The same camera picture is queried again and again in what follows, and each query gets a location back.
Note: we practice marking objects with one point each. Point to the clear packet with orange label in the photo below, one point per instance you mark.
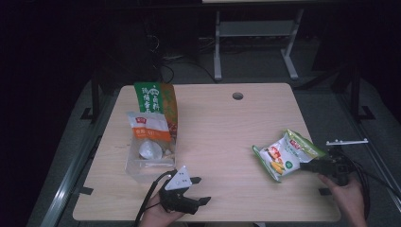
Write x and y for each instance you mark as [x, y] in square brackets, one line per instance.
[151, 126]

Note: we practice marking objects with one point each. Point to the black tape strip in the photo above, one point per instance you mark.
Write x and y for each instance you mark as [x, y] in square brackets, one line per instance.
[324, 191]
[85, 190]

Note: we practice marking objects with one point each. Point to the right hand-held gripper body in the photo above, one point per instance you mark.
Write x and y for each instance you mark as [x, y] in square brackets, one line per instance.
[337, 167]

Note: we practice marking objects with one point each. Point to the person's right hand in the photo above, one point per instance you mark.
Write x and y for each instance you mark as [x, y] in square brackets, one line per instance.
[350, 201]

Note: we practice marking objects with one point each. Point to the white and green corn snack packet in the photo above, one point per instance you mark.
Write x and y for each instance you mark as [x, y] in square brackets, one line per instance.
[280, 154]

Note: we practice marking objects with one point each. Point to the white metal stand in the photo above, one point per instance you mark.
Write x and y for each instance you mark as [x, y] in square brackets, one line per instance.
[217, 47]

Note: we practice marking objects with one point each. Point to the black metal stand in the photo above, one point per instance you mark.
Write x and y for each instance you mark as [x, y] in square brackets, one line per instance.
[356, 94]
[94, 101]

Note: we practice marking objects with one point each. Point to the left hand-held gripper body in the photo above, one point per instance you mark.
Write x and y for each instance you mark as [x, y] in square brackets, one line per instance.
[178, 183]

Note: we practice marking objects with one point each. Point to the person's left hand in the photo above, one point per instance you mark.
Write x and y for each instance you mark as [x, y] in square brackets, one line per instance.
[157, 216]

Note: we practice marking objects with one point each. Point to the yellow and green snack packet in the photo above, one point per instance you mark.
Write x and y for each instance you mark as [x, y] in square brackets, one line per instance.
[148, 94]

